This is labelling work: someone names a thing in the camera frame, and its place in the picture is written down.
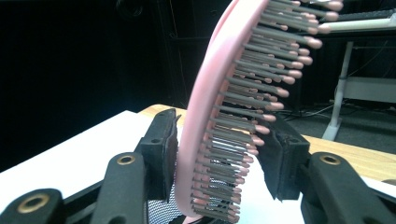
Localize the bundle of black floor cables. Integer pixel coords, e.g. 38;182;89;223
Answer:
278;102;396;122

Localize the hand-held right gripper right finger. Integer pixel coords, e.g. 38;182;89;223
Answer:
257;115;396;224

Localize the black mesh pen holder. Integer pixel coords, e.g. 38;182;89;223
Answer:
146;178;238;224

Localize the pink hairbrush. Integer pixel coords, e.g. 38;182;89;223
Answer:
173;0;346;224

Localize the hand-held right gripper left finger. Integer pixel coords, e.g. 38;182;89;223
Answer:
89;107;182;224

